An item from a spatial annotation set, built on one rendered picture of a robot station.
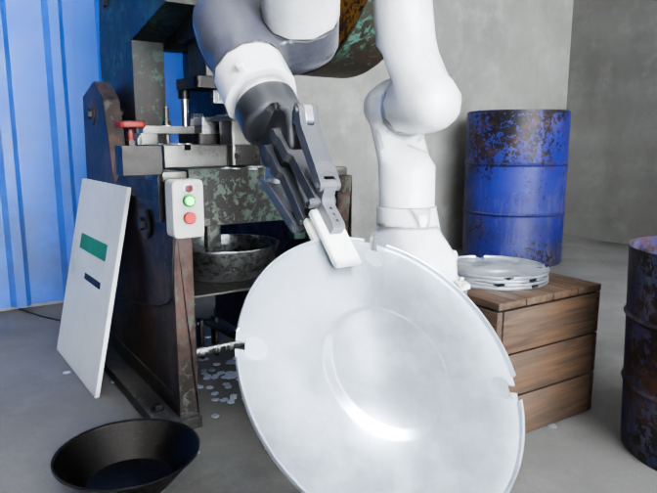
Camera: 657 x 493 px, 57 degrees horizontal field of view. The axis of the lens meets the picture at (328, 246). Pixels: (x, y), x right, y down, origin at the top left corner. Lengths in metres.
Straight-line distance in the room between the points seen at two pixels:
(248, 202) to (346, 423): 1.16
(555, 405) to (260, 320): 1.25
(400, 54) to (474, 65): 3.07
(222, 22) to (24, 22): 2.14
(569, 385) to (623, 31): 3.40
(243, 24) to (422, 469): 0.52
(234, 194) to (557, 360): 0.93
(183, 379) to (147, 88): 0.88
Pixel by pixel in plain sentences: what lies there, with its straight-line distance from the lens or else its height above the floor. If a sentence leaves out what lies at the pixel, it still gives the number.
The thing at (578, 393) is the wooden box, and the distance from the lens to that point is 1.76.
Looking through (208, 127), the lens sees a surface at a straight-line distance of 1.78.
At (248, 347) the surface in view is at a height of 0.55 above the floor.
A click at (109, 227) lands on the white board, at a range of 1.89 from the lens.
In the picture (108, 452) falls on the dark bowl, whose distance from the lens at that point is 1.53.
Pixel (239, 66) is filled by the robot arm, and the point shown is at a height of 0.80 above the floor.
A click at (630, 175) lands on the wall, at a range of 4.67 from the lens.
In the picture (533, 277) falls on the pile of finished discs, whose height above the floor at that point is 0.38.
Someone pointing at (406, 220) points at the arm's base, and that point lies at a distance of 1.14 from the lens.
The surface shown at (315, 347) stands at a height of 0.54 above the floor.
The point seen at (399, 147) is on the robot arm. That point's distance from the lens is 1.19.
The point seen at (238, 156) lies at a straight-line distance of 1.66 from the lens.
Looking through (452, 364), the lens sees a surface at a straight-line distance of 0.61.
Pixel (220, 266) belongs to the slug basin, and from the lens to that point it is 1.73.
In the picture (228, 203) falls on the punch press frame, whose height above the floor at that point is 0.55.
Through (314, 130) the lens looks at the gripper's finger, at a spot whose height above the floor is 0.73.
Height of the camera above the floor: 0.72
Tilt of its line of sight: 10 degrees down
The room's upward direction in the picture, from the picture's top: straight up
